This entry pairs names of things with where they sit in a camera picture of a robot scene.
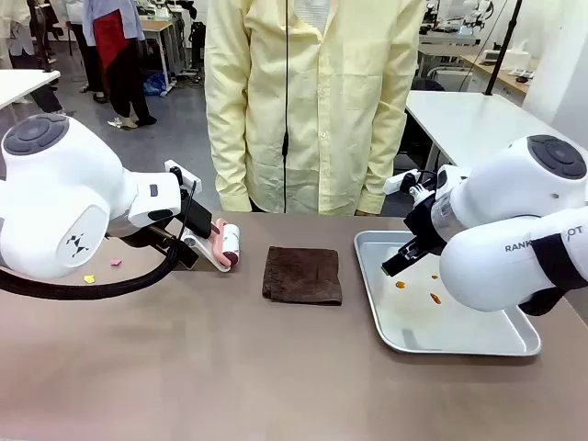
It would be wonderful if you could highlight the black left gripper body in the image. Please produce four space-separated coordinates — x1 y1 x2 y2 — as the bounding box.
181 193 215 241

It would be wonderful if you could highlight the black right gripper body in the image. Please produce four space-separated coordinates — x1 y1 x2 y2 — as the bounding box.
402 194 450 253

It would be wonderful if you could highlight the pink handled lint roller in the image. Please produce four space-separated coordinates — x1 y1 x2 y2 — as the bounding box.
209 218 243 266

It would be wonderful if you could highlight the dark brown cloth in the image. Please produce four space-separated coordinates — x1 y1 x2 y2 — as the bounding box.
261 245 344 308

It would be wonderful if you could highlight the white folding stand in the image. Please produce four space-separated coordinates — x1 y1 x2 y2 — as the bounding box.
179 232 232 274

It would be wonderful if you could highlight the silver metal tray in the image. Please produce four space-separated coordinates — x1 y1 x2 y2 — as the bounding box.
353 230 543 357

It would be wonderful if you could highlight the large white table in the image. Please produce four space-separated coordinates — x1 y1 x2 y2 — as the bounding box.
405 89 578 169

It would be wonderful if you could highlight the blue plastic bag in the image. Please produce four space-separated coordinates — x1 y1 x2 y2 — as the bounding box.
143 72 167 97

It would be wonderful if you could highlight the person in yellow shirt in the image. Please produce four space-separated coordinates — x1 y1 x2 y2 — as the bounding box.
204 0 426 217

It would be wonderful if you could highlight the wooden top workbench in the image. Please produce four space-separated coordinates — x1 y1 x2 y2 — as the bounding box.
458 53 529 98

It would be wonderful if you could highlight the person with red apron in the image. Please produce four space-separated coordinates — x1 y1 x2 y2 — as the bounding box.
82 0 158 130

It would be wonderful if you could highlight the white tissue box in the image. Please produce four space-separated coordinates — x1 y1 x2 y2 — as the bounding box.
506 40 532 71

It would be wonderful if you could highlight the wooden background desk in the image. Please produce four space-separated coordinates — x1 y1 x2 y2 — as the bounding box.
139 16 179 96

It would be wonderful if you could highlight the black tripod pole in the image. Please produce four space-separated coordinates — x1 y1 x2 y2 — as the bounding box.
483 0 525 96

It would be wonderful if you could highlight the small white table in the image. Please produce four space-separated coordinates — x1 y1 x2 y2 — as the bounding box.
0 69 62 111

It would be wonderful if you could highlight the person in white coat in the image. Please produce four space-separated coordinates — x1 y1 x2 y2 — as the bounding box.
0 0 64 115

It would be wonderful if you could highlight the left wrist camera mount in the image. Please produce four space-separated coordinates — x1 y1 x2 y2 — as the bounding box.
164 159 202 186

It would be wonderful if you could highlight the black microphone cord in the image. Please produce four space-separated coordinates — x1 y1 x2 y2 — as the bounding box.
280 0 292 215

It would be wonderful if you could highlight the black braided cable bundle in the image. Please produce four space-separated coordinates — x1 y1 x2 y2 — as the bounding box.
0 179 204 302

